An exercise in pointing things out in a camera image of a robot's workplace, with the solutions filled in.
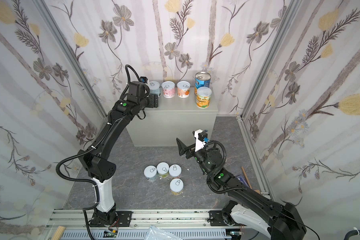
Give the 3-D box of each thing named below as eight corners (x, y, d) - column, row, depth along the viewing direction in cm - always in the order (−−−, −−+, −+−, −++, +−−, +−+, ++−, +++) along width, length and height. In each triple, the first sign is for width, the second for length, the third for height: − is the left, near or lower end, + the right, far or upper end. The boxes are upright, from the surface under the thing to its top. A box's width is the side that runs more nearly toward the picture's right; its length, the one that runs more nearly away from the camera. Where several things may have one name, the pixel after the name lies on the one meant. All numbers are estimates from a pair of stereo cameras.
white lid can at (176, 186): (169, 195, 84) (169, 191, 79) (170, 182, 89) (170, 178, 84) (183, 195, 84) (183, 191, 79) (183, 182, 89) (183, 178, 84)
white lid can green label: (157, 178, 89) (155, 174, 85) (158, 166, 94) (157, 162, 90) (168, 178, 89) (167, 174, 85) (169, 166, 94) (168, 162, 90)
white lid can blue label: (144, 181, 89) (142, 177, 84) (146, 169, 94) (144, 165, 89) (156, 181, 89) (155, 177, 84) (158, 169, 94) (156, 165, 89)
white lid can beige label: (168, 180, 89) (168, 176, 84) (169, 168, 94) (169, 163, 89) (181, 180, 89) (181, 176, 84) (181, 168, 94) (181, 163, 89)
